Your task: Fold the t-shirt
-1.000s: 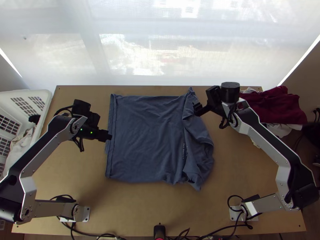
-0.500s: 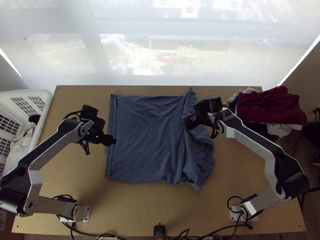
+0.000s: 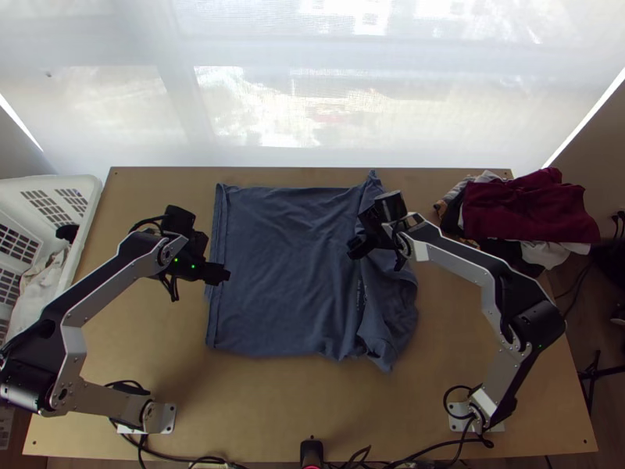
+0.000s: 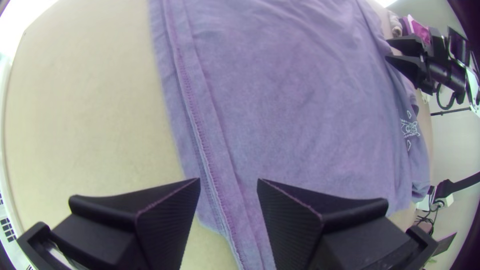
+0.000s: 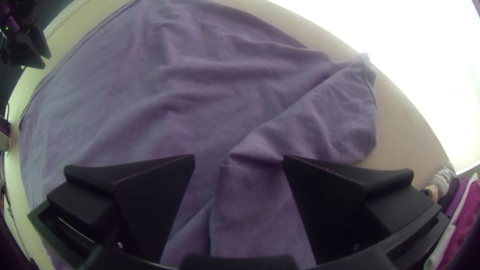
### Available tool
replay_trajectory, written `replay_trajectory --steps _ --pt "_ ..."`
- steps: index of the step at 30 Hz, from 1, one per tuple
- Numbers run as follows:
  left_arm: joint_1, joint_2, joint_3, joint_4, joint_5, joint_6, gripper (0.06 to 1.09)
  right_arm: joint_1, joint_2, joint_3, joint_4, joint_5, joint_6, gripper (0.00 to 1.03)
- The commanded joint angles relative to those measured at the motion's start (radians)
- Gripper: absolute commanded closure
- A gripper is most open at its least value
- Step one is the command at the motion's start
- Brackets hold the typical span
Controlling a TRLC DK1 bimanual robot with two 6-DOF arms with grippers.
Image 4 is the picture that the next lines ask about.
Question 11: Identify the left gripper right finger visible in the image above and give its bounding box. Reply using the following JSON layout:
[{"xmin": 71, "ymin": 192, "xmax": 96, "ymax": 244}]
[{"xmin": 256, "ymin": 178, "xmax": 425, "ymax": 270}]

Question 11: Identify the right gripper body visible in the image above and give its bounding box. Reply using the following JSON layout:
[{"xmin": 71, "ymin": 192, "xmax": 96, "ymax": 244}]
[{"xmin": 425, "ymin": 28, "xmax": 467, "ymax": 95}]

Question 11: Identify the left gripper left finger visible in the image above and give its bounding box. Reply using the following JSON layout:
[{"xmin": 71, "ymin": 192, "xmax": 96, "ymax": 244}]
[{"xmin": 50, "ymin": 178, "xmax": 202, "ymax": 270}]

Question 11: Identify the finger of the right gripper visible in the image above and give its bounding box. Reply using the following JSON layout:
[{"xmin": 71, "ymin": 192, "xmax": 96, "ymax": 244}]
[
  {"xmin": 385, "ymin": 55, "xmax": 431, "ymax": 89},
  {"xmin": 386, "ymin": 34, "xmax": 428, "ymax": 57}
]

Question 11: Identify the blue t-shirt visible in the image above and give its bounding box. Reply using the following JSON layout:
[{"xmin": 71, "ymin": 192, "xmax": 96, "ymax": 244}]
[{"xmin": 148, "ymin": 0, "xmax": 431, "ymax": 270}]

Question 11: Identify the heap of clothes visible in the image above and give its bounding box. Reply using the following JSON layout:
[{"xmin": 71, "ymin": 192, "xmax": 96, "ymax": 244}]
[{"xmin": 388, "ymin": 11, "xmax": 433, "ymax": 46}]

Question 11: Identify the white laundry basket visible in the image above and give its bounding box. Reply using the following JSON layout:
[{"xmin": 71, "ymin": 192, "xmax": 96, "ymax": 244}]
[{"xmin": 0, "ymin": 164, "xmax": 37, "ymax": 270}]

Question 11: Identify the black cable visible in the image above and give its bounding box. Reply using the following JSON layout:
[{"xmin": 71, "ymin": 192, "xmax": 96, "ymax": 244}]
[
  {"xmin": 414, "ymin": 201, "xmax": 442, "ymax": 236},
  {"xmin": 435, "ymin": 83, "xmax": 458, "ymax": 112}
]

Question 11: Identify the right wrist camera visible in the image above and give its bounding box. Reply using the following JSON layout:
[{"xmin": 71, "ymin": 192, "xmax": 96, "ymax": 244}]
[{"xmin": 447, "ymin": 26, "xmax": 472, "ymax": 67}]

